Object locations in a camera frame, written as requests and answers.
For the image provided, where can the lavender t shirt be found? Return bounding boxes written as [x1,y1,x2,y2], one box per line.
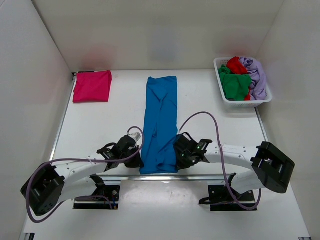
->
[239,56,267,101]

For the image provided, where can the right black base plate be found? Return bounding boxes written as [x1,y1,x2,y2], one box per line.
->
[199,185,256,212]

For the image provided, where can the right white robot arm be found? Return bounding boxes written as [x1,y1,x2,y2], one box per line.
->
[173,132,296,200]

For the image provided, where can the green t shirt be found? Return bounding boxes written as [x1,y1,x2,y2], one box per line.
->
[218,64,252,101]

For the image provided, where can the red t shirt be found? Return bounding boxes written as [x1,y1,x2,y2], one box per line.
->
[227,56,251,101]

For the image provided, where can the blue t shirt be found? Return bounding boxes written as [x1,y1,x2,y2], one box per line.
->
[139,76,178,175]

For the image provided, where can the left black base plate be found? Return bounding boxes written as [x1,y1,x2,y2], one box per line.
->
[73,180,121,211]

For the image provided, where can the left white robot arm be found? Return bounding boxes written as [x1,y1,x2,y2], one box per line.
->
[20,132,143,217]

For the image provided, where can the folded pink t shirt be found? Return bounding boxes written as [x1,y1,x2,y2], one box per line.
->
[72,70,112,104]

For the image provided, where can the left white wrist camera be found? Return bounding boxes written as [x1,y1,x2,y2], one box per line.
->
[128,132,141,146]

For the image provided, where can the white plastic basket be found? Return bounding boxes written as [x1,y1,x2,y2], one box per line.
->
[213,57,272,109]

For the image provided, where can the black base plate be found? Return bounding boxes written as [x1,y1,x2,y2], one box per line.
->
[73,180,121,211]
[199,185,256,212]

